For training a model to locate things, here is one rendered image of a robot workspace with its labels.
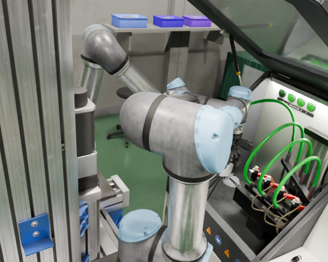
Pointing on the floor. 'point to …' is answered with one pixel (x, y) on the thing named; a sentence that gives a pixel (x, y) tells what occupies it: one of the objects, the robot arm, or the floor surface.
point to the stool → (122, 92)
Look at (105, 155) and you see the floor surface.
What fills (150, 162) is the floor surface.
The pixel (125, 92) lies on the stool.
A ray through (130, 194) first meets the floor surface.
